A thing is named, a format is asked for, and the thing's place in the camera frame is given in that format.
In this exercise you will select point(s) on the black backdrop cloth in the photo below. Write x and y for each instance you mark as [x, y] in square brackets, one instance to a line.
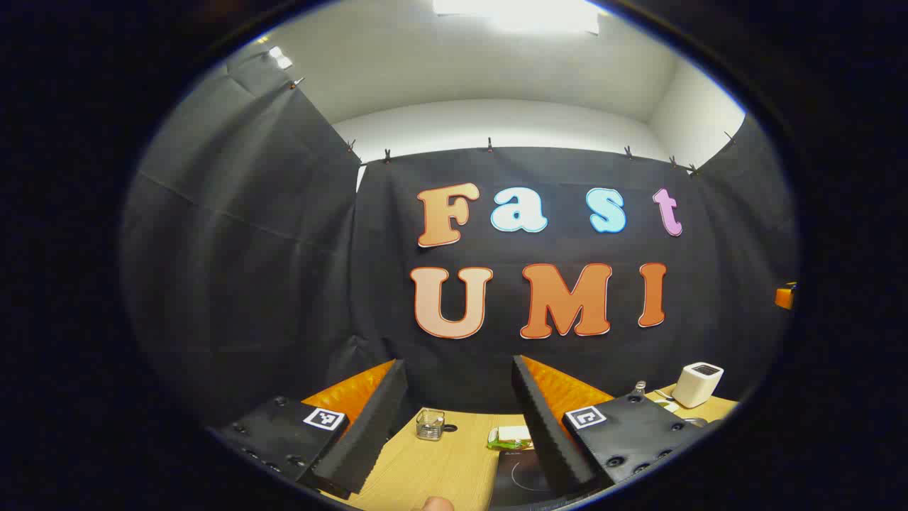
[284, 248]

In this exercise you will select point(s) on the small clear glass holder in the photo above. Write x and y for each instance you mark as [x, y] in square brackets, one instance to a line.
[429, 424]

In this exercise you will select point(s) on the row of cloth clips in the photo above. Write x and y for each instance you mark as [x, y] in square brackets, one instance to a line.
[489, 147]

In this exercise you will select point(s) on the clear plastic water bottle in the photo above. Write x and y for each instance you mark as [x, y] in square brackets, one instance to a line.
[639, 389]

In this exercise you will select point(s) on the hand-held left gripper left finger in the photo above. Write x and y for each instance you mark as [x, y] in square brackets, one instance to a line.
[369, 433]

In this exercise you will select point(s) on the black induction cooktop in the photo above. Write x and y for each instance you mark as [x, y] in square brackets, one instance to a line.
[518, 475]

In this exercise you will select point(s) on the sandwich with lettuce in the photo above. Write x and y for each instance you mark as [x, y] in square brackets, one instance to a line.
[512, 434]

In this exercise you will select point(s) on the white toaster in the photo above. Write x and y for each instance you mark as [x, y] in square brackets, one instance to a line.
[696, 387]

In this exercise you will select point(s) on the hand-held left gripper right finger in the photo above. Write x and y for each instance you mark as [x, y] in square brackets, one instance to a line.
[546, 433]

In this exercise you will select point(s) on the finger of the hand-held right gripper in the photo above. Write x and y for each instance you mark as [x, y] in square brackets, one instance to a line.
[784, 297]

